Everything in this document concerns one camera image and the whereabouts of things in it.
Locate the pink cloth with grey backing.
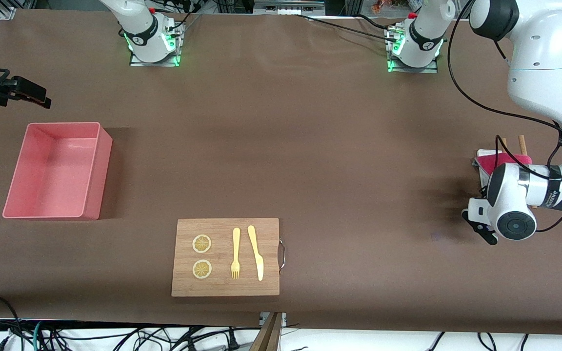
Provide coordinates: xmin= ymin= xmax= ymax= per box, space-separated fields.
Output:
xmin=473 ymin=152 xmax=533 ymax=177

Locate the pink plastic bin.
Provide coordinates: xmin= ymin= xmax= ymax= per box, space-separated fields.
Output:
xmin=2 ymin=122 xmax=114 ymax=221

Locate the lemon slice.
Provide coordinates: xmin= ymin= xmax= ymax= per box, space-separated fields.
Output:
xmin=192 ymin=234 xmax=212 ymax=254
xmin=192 ymin=260 xmax=213 ymax=280

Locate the yellow plastic fork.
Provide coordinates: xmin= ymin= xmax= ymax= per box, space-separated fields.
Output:
xmin=231 ymin=228 xmax=241 ymax=280

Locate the wooden cutting board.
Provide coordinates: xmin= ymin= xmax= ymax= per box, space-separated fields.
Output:
xmin=171 ymin=218 xmax=281 ymax=297

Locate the grey metal box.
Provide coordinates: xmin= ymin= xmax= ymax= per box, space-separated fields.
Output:
xmin=253 ymin=0 xmax=325 ymax=15

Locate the yellow plastic knife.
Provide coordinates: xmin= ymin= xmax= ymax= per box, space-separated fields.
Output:
xmin=247 ymin=225 xmax=264 ymax=282

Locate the large table cover sheet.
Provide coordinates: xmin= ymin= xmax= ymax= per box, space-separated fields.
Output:
xmin=0 ymin=9 xmax=562 ymax=336

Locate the brown wooden strut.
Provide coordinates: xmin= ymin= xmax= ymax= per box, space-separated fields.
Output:
xmin=249 ymin=312 xmax=281 ymax=351

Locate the white rectangular rack tray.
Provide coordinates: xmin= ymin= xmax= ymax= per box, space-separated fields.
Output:
xmin=477 ymin=149 xmax=506 ymax=198

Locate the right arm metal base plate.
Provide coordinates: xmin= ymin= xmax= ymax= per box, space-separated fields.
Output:
xmin=129 ymin=19 xmax=182 ymax=67

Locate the black cable across table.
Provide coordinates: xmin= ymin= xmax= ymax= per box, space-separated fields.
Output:
xmin=295 ymin=14 xmax=399 ymax=39

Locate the small metal bracket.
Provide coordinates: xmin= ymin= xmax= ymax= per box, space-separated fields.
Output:
xmin=260 ymin=312 xmax=287 ymax=327

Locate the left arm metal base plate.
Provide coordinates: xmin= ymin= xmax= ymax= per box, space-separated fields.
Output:
xmin=386 ymin=27 xmax=439 ymax=74

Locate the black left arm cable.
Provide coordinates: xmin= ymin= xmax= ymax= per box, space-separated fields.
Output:
xmin=448 ymin=0 xmax=562 ymax=233

